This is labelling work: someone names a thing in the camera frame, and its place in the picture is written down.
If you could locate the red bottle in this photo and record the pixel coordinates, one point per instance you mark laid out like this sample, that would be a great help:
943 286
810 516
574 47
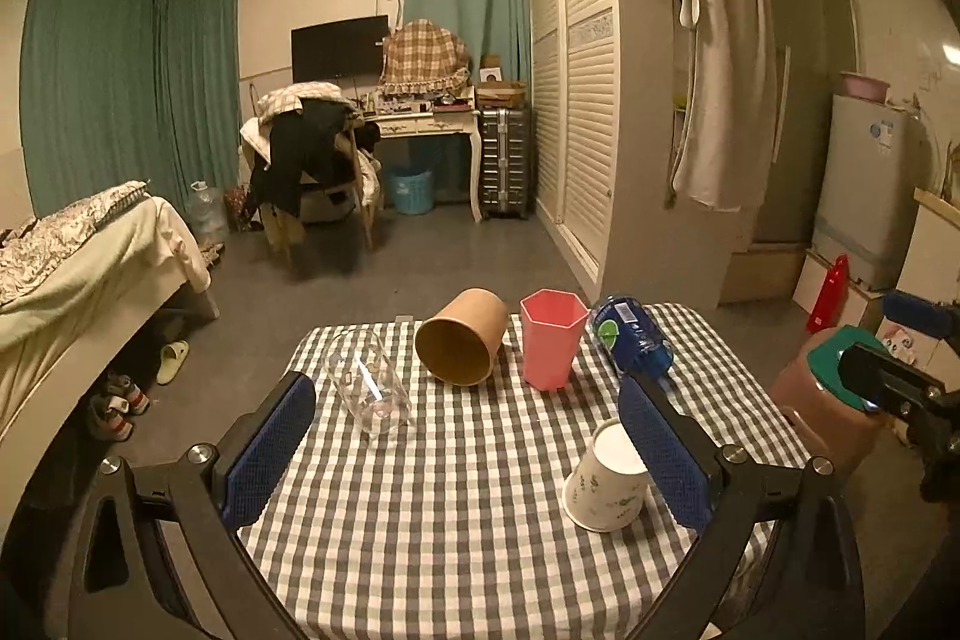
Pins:
829 295

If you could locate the pink basin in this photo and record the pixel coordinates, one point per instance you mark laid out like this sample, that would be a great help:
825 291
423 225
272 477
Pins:
864 85

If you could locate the patterned quilt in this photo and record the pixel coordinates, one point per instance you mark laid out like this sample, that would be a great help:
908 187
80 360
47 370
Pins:
52 242

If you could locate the clear water jug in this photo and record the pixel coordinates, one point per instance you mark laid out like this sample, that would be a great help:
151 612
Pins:
208 212

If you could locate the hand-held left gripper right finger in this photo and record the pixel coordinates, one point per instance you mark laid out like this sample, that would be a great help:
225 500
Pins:
664 452

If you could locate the black television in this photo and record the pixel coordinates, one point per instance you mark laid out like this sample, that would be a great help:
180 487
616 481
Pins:
337 48

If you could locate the white louvred wardrobe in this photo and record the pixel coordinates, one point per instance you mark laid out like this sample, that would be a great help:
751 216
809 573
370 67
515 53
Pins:
585 123

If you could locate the pale slipper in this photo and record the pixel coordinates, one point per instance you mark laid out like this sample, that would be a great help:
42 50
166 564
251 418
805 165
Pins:
172 362

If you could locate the silver suitcase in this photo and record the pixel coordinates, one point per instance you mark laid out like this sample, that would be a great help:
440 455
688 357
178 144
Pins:
504 168

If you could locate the white hanging towel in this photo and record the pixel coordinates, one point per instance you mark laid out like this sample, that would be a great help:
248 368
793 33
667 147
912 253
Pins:
724 85

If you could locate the grey checkered tablecloth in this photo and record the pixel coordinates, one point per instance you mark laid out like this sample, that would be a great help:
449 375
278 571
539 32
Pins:
450 512

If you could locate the blue laundry basket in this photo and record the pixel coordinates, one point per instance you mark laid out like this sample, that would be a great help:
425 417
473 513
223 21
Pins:
411 190

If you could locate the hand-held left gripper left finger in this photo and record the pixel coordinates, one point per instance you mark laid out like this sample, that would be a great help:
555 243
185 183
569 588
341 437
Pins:
270 452

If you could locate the white dressing desk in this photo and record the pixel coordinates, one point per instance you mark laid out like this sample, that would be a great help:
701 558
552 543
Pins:
424 124

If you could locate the brown plastic stool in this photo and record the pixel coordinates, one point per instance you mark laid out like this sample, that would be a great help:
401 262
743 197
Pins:
814 419

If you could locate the clear glass cup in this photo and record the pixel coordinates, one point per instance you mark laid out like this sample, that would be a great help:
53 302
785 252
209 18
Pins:
367 400

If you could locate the bed with cream sheet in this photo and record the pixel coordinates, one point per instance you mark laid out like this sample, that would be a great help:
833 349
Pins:
97 287

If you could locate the pink plastic cup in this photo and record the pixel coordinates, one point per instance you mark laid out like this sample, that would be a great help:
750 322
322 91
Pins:
551 355

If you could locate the cream cabinet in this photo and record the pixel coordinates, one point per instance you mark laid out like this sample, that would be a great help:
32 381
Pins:
930 250

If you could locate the black clothing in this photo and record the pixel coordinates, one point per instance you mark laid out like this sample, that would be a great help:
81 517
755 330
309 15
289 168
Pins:
300 153

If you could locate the cardboard box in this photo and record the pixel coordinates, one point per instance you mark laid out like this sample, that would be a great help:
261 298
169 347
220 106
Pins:
501 94

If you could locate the white box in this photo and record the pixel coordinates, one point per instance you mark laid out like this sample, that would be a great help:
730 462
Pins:
806 287

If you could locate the blue plastic bottle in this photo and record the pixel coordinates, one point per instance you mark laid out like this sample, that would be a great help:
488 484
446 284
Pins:
637 340

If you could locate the plaid frilled cloth cover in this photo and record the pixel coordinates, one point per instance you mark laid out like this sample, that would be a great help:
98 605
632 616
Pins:
424 55

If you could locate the pair of sneakers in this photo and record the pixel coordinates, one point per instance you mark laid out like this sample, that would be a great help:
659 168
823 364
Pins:
120 404

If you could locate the plaid bedding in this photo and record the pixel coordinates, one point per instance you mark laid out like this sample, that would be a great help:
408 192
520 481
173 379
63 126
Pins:
274 100

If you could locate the printed carton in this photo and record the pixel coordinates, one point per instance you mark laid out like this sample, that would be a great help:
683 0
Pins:
904 344

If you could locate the wooden chair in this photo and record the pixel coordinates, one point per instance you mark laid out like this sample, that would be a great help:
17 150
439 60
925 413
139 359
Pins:
367 212

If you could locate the white washing machine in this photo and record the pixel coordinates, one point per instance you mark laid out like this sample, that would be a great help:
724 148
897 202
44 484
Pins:
870 190

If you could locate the green lid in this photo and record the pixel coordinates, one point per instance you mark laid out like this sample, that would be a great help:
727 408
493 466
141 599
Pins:
825 362

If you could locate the brown paper cup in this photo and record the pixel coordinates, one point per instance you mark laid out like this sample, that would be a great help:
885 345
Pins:
465 321

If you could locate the grey door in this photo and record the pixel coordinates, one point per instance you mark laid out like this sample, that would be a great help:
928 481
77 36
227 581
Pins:
802 85

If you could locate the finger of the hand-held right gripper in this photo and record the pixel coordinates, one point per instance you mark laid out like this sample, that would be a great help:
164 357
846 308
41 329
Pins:
919 312
881 377

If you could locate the white printed paper cup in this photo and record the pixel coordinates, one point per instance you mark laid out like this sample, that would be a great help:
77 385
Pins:
600 490

